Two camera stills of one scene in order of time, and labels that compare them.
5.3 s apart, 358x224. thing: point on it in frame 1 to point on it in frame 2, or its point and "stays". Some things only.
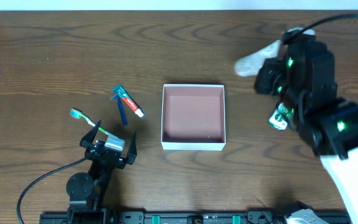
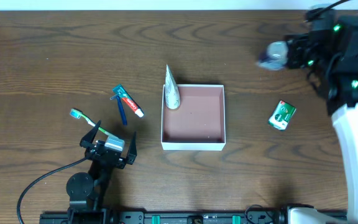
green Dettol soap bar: [279, 118] stays
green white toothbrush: [78, 114] stays
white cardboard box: [193, 117] stays
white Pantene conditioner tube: [250, 64] to [172, 96]
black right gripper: [266, 78] to [293, 51]
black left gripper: [107, 153] stays
